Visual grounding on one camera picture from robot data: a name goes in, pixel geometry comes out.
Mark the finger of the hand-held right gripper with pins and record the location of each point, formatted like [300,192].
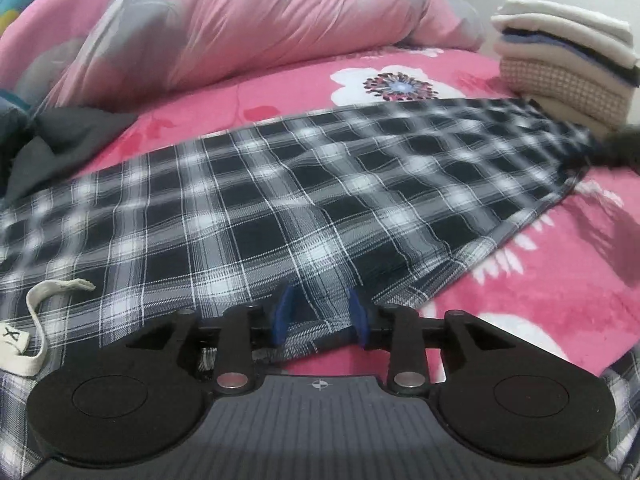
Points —
[622,147]

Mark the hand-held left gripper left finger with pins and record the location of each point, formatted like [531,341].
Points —
[282,312]

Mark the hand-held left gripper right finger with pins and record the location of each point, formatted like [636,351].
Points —
[357,317]

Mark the black white plaid shirt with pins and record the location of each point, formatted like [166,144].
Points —
[300,185]

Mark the stack of folded clothes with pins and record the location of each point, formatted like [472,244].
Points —
[565,65]

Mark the pink floral bed sheet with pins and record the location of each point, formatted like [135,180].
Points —
[525,285]

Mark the dark grey garment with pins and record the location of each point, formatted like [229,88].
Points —
[65,135]

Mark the pink floral quilt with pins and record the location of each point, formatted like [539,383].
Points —
[250,20]

